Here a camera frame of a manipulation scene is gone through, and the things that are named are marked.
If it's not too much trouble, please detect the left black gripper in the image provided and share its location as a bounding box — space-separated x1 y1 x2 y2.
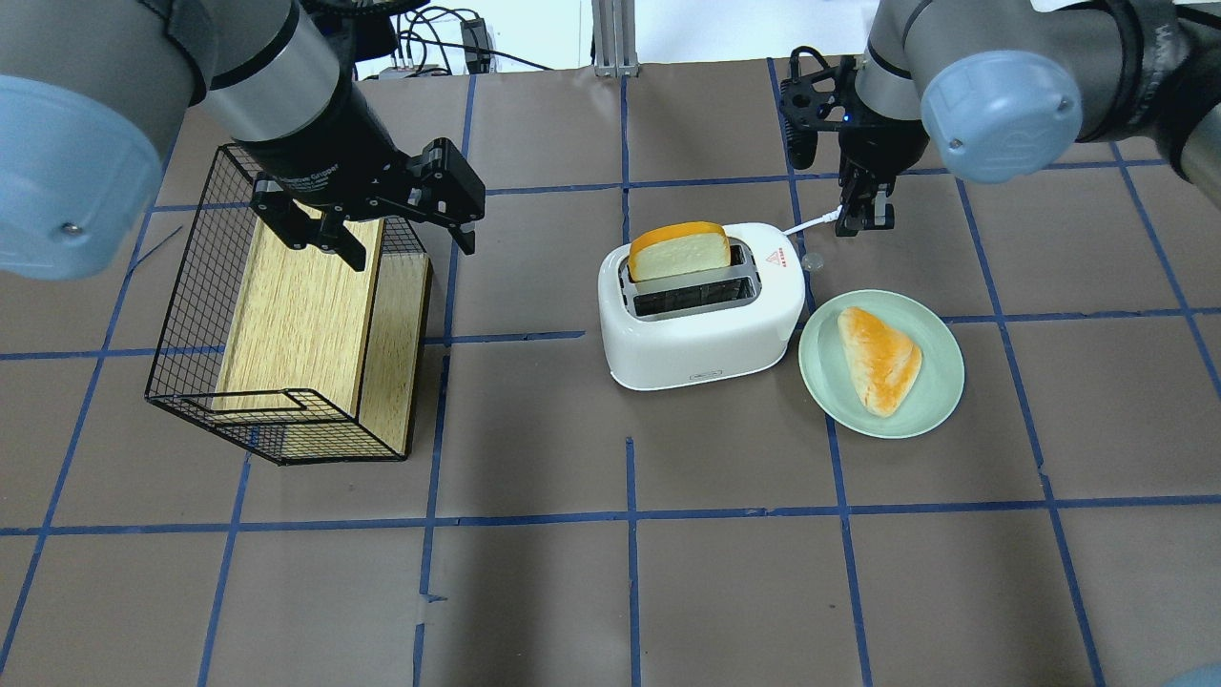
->
236 92 486 271

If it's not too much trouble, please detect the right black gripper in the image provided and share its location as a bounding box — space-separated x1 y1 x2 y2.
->
779 57 929 238

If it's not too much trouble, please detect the white toaster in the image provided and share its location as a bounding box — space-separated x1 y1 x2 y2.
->
597 222 806 390

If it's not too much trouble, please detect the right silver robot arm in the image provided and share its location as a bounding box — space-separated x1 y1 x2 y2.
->
779 1 1220 238

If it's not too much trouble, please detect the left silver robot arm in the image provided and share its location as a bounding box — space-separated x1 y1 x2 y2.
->
1 1 486 279

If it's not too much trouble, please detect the bread slice in toaster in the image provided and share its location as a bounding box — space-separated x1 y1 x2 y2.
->
628 220 733 282

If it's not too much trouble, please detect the wooden board in basket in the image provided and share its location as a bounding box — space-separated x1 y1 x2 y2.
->
209 218 432 464

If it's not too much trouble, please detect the triangular bread on plate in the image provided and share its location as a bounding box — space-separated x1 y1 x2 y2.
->
838 308 923 419

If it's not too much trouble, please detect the green plate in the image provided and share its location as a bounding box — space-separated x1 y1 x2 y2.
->
797 290 965 439

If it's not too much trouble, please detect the black power adapter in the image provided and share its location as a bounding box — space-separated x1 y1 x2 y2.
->
462 18 495 74

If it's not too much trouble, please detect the black wire basket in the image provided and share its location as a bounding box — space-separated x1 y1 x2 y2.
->
144 143 435 467

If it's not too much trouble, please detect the aluminium frame post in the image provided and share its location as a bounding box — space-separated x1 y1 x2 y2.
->
591 0 640 78

